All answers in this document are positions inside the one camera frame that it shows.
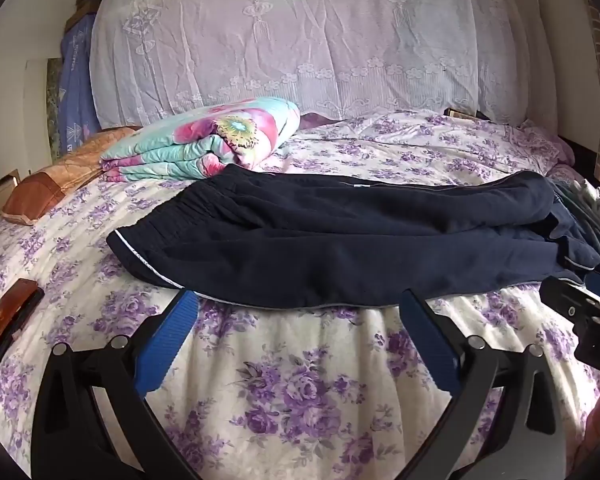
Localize grey clothes pile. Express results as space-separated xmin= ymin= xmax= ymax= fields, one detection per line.
xmin=550 ymin=165 xmax=600 ymax=281

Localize purple cloth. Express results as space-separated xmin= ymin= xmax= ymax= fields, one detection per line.
xmin=299 ymin=112 xmax=342 ymax=132

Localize orange pillow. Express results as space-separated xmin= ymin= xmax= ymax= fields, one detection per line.
xmin=1 ymin=126 xmax=141 ymax=225

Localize navy blue pants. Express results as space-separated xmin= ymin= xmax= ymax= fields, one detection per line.
xmin=106 ymin=164 xmax=600 ymax=309

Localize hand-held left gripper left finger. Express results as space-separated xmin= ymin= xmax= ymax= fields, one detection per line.
xmin=30 ymin=287 xmax=203 ymax=480

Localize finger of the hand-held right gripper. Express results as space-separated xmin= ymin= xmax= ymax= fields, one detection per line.
xmin=539 ymin=271 xmax=600 ymax=323

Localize purple floral bed sheet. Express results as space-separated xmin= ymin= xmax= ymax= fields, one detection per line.
xmin=0 ymin=110 xmax=600 ymax=480

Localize blue patterned cloth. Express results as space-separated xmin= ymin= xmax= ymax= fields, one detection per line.
xmin=60 ymin=12 xmax=101 ymax=156

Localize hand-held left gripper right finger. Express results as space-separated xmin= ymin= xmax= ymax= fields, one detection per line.
xmin=399 ymin=287 xmax=569 ymax=480

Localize brown wooden bed rail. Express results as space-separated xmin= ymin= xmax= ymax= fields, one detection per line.
xmin=0 ymin=278 xmax=46 ymax=378

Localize folded floral quilt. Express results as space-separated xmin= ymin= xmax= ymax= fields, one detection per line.
xmin=99 ymin=96 xmax=302 ymax=183

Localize white lace cover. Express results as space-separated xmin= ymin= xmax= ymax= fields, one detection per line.
xmin=89 ymin=0 xmax=531 ymax=126

